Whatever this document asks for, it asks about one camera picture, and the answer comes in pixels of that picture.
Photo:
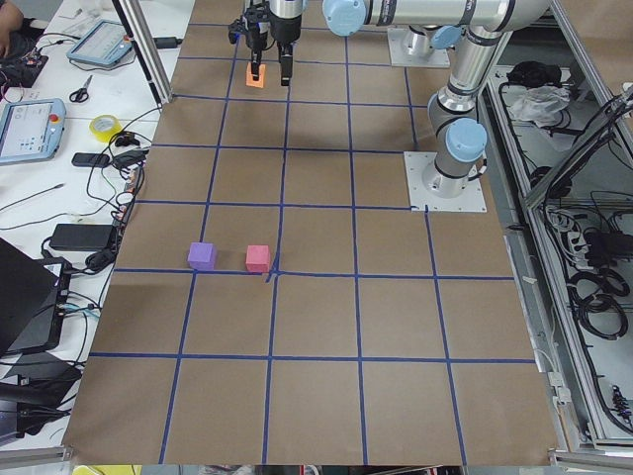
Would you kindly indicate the black power adapter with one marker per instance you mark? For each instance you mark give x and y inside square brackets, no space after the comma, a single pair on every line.
[81,237]

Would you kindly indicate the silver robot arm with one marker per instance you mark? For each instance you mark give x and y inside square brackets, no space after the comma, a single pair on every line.
[477,29]

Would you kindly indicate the black handled scissors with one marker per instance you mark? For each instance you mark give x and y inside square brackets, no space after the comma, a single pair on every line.
[81,94]

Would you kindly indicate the black laptop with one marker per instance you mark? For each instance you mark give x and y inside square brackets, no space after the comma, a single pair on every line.
[32,293]

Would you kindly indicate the orange foam block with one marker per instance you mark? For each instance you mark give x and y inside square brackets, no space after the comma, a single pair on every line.
[255,79]

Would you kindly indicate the person forearm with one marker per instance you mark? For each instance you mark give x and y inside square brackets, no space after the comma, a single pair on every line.
[11,20]

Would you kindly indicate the pink foam block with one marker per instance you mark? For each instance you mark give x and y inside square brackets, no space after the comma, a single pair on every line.
[258,258]

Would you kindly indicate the black smartphone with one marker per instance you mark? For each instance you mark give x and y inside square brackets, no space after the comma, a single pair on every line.
[90,160]

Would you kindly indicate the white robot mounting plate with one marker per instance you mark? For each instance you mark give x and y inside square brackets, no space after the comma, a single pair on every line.
[430,191]

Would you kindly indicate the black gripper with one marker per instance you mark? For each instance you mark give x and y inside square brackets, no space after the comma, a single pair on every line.
[285,29]

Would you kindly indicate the upper teach pendant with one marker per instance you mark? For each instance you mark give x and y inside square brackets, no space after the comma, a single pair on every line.
[104,45]

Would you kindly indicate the yellow tape roll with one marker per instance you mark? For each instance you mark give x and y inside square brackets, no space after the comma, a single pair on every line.
[105,127]

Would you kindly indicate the aluminium frame post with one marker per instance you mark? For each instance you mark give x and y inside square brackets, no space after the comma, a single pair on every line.
[132,18]

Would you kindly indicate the crumpled white cloth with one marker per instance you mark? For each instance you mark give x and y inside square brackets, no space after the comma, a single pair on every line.
[542,106]

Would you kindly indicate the teach pendant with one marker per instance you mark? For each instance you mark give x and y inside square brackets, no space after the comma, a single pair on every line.
[31,130]
[104,45]

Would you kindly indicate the lower teach pendant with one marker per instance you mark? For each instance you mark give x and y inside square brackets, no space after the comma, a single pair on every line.
[31,130]

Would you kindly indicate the purple foam block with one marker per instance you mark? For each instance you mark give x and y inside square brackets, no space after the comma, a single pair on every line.
[202,256]

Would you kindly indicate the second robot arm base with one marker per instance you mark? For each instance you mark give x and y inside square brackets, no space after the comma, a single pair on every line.
[417,46]

